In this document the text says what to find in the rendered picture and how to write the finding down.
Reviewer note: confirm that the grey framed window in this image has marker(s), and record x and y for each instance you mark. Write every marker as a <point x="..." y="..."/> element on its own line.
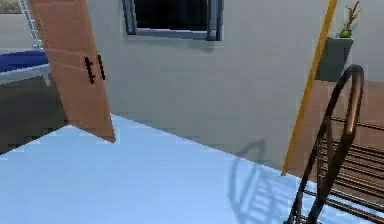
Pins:
<point x="173" y="16"/>

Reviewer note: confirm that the orange-brown room door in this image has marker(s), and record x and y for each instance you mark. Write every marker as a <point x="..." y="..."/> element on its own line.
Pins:
<point x="71" y="73"/>

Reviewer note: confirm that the blue mattress bed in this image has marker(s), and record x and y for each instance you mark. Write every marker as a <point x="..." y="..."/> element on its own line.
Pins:
<point x="21" y="65"/>

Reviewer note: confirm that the green potted house plant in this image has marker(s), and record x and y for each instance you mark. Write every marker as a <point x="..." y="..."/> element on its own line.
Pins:
<point x="347" y="23"/>

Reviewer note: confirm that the white metal ladder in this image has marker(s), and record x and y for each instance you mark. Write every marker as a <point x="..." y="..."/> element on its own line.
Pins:
<point x="29" y="21"/>

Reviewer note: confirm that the yellow door frame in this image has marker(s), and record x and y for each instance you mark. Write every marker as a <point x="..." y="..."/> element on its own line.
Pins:
<point x="310" y="87"/>

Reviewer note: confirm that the grey pedestal stand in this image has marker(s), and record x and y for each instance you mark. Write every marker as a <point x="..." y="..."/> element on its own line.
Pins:
<point x="334" y="59"/>

